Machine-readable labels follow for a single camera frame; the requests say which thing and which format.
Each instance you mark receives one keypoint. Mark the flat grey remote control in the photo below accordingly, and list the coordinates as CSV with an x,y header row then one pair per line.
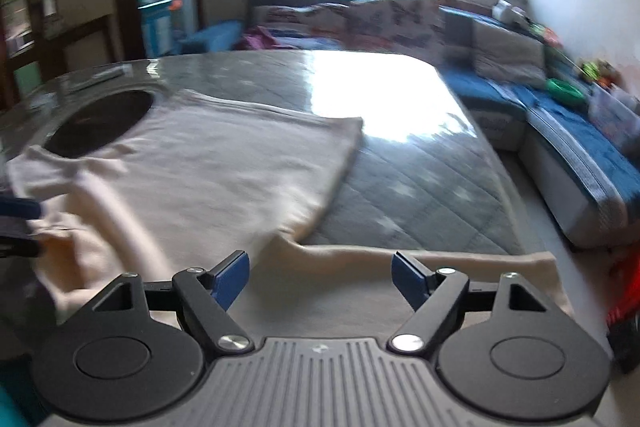
x,y
100,78

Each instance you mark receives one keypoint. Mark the blue toy rack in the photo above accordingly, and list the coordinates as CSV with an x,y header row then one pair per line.
x,y
160,24

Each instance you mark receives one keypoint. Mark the clear plastic box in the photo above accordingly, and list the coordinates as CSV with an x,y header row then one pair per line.
x,y
617,114

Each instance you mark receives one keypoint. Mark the green bowl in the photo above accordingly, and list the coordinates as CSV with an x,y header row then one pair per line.
x,y
565,91

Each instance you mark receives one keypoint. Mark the blue stool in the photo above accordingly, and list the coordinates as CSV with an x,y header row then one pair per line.
x,y
215,36

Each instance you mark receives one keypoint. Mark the pink cloth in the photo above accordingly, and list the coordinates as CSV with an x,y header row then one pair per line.
x,y
260,41

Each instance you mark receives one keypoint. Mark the orange green toy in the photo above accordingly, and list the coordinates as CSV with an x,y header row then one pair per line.
x,y
546,35

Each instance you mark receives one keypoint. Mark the beige cushion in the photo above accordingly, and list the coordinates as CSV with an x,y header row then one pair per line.
x,y
507,54

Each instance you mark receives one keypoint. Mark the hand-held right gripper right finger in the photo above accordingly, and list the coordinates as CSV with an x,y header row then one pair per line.
x,y
407,279

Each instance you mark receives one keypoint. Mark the beige shirt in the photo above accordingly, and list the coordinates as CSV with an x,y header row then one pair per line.
x,y
210,167

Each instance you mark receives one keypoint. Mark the red object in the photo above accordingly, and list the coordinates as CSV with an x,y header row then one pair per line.
x,y
625,312

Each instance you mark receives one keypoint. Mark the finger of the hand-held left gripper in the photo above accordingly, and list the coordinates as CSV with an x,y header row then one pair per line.
x,y
17,247
20,209

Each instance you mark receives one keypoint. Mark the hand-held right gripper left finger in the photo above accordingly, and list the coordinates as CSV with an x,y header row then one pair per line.
x,y
232,281

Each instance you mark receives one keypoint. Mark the blue sectional sofa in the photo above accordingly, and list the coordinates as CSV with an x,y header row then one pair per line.
x,y
560,142

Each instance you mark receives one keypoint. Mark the large floral cushion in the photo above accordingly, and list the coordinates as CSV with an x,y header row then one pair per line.
x,y
395,22

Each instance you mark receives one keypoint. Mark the long floral cushion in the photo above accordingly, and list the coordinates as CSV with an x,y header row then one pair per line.
x,y
300,19

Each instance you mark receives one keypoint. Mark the green and orange toys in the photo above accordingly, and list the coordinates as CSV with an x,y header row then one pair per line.
x,y
597,73

